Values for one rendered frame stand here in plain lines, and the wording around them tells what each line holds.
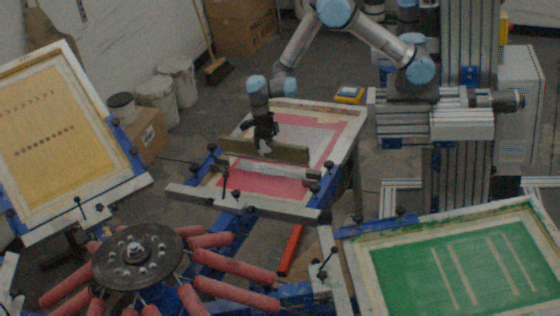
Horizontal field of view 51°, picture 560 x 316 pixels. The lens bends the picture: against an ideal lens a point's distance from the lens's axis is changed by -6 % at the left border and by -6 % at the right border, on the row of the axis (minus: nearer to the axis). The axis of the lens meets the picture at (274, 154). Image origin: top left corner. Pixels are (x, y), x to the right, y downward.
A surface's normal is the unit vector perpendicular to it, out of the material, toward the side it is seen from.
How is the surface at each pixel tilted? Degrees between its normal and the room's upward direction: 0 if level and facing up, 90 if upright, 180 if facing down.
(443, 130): 90
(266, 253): 0
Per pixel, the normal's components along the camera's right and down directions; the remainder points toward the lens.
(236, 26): -0.43, 0.55
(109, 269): -0.14, -0.80
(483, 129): -0.17, 0.59
